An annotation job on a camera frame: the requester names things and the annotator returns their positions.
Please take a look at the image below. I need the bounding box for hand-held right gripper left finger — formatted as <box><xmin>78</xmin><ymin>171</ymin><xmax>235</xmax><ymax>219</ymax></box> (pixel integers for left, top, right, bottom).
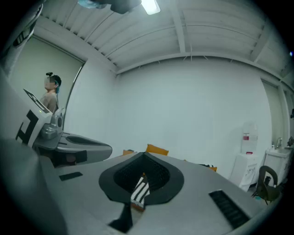
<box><xmin>49</xmin><ymin>152</ymin><xmax>144</xmax><ymax>235</ymax></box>

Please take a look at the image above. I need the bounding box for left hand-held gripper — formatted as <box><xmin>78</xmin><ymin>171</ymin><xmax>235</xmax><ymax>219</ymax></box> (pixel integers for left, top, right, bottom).
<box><xmin>15</xmin><ymin>89</ymin><xmax>113</xmax><ymax>167</ymax></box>

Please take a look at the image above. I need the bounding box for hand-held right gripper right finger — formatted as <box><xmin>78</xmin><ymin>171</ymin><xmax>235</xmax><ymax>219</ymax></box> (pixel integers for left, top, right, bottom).
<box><xmin>137</xmin><ymin>152</ymin><xmax>267</xmax><ymax>235</ymax></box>

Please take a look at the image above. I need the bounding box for white water dispenser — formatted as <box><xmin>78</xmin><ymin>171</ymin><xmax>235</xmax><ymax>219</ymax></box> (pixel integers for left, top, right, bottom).
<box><xmin>229</xmin><ymin>152</ymin><xmax>259</xmax><ymax>192</ymax></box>

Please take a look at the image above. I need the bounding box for small orange cushion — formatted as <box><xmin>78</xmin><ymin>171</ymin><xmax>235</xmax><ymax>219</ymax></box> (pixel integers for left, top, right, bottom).
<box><xmin>146</xmin><ymin>144</ymin><xmax>170</xmax><ymax>157</ymax></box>

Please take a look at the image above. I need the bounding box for dark round-back chair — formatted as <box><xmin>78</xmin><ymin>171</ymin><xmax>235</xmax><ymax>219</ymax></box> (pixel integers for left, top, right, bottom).
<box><xmin>252</xmin><ymin>165</ymin><xmax>284</xmax><ymax>206</ymax></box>

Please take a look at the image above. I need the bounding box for white sink cabinet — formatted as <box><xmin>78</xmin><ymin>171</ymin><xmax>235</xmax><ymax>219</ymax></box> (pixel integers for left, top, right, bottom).
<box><xmin>264</xmin><ymin>146</ymin><xmax>294</xmax><ymax>183</ymax></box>

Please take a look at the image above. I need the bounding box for pale green window blind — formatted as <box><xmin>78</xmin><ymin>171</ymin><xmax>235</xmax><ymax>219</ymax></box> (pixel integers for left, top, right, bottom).
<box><xmin>9</xmin><ymin>36</ymin><xmax>87</xmax><ymax>115</ymax></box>

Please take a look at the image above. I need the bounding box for ceiling tube light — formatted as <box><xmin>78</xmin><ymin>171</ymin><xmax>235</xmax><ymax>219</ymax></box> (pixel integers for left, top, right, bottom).
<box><xmin>141</xmin><ymin>0</ymin><xmax>161</xmax><ymax>16</ymax></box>

